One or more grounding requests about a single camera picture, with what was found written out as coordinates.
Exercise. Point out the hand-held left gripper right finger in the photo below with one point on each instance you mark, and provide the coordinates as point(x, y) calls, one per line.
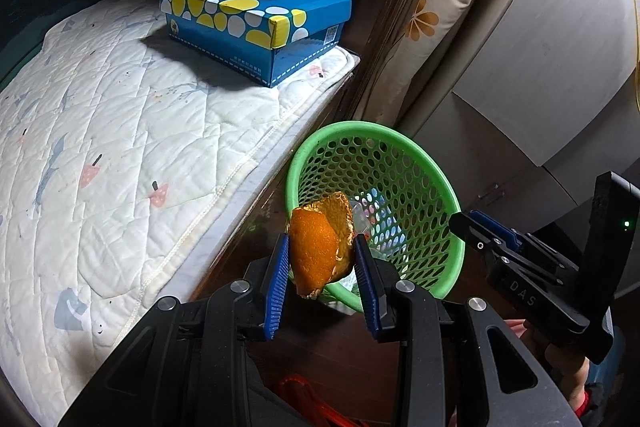
point(367, 292)

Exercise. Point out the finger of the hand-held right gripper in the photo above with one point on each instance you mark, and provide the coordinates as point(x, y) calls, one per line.
point(502, 231)
point(472, 232)

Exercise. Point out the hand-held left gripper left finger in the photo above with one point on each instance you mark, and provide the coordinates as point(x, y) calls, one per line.
point(277, 287)

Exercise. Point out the orange peel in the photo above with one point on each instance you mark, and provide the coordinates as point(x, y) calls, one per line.
point(315, 247)

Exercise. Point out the blue white small wrapper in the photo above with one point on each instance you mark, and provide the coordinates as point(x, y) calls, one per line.
point(375, 212)

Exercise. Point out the green plastic mesh basket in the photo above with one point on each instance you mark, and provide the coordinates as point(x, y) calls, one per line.
point(375, 128)

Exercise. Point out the person's right hand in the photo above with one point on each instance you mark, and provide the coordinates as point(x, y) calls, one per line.
point(567, 372)

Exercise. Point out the red plastic object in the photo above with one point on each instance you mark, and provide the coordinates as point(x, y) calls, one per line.
point(310, 394)

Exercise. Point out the white wardrobe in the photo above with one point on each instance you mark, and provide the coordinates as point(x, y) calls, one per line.
point(550, 32)

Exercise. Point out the white quilted mat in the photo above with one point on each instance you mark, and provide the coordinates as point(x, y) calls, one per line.
point(125, 132)

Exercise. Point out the beige flowered cloth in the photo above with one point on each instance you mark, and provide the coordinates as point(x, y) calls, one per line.
point(440, 7)

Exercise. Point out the blue spotted tissue box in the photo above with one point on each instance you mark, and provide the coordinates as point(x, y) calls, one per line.
point(300, 52)

